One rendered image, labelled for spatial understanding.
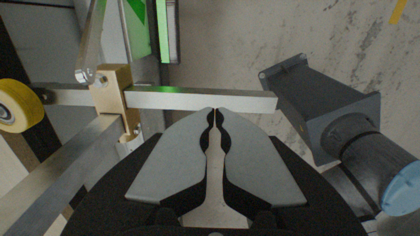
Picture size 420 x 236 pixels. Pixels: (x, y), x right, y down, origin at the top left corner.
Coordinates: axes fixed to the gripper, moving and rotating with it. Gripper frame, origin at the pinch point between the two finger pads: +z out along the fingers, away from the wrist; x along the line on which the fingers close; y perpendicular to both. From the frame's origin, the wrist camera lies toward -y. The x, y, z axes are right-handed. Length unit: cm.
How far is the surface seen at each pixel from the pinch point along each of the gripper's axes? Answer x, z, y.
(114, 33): -27.1, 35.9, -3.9
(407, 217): 234, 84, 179
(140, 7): -14.2, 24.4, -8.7
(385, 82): 123, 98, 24
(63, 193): -15.4, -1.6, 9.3
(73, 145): -17.4, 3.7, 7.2
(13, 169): -39.0, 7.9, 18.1
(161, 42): -11.8, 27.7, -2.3
